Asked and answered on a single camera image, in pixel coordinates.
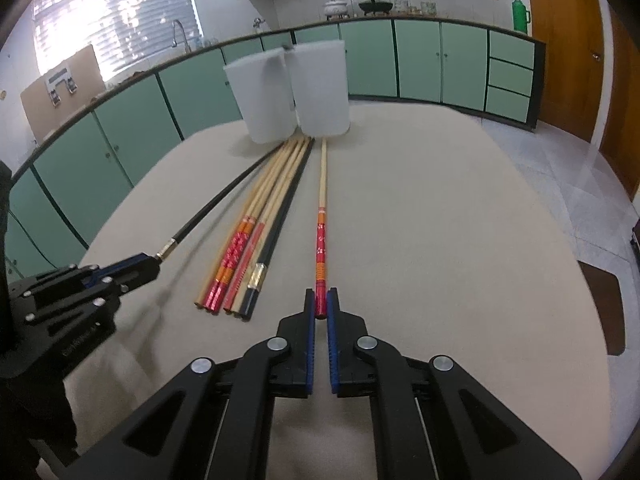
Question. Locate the green thermos flask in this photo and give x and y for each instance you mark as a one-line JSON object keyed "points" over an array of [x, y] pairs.
{"points": [[520, 15]]}

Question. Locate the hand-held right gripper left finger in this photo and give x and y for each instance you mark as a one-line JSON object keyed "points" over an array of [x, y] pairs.
{"points": [[310, 355]]}

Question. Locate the wall tap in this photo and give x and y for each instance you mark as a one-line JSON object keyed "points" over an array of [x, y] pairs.
{"points": [[258, 24]]}

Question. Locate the brown board with white device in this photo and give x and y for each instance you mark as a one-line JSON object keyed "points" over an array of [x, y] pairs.
{"points": [[60, 105]]}

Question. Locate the white lidded pot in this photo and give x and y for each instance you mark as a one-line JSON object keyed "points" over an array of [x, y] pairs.
{"points": [[335, 7]]}

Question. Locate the pale wooden chopstick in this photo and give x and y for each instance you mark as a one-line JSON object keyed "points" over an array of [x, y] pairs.
{"points": [[243, 294]]}

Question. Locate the stack of bowls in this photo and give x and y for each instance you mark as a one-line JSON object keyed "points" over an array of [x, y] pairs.
{"points": [[400, 6]]}

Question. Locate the white double utensil holder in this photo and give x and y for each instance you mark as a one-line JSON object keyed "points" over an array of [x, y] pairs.
{"points": [[315, 90]]}

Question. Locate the wooden door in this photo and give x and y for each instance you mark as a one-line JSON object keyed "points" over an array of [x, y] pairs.
{"points": [[560, 50], [625, 110]]}

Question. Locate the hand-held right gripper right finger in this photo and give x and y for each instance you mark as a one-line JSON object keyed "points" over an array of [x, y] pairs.
{"points": [[332, 355]]}

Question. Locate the red striped wooden chopstick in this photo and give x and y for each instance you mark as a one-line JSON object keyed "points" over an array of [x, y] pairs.
{"points": [[260, 240]]}

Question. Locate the black wok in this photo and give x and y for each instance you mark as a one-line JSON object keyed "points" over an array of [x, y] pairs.
{"points": [[375, 6]]}

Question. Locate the green kitchen base cabinets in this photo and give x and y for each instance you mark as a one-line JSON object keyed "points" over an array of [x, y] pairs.
{"points": [[415, 65]]}

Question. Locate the chrome sink faucet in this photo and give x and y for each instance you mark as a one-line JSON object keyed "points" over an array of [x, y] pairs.
{"points": [[181, 32]]}

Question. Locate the white window blind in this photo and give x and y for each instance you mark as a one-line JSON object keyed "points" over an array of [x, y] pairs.
{"points": [[115, 15]]}

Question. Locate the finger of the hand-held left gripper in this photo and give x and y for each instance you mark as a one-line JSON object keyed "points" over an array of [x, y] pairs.
{"points": [[130, 264], [135, 282]]}

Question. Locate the glass jars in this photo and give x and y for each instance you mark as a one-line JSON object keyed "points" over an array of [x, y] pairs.
{"points": [[428, 7]]}

